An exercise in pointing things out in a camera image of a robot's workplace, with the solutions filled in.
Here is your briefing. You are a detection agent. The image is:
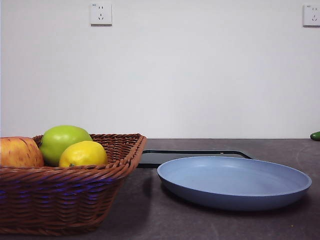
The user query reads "red yellow apple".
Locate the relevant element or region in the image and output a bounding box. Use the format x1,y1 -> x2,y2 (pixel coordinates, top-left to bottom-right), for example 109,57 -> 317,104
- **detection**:
0,136 -> 45,169

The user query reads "yellow lemon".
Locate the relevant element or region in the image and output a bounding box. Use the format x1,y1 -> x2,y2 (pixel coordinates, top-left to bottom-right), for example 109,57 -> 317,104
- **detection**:
58,140 -> 109,168

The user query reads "brown wicker basket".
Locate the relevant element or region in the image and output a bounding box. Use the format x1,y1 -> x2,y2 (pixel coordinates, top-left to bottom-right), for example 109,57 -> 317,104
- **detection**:
0,133 -> 148,236

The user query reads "white wall socket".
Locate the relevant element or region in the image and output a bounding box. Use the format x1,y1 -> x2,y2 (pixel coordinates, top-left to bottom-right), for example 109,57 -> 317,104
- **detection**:
90,2 -> 113,27
302,4 -> 320,28

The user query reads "black flat tray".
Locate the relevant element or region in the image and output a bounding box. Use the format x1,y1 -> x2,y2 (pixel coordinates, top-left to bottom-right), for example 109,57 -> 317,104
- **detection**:
136,149 -> 254,169

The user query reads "blue round plate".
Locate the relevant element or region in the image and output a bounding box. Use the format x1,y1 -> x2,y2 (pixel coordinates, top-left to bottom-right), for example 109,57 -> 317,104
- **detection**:
156,155 -> 313,212

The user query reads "green apple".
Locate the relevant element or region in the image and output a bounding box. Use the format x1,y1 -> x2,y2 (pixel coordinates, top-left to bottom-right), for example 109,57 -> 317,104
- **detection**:
39,125 -> 93,167

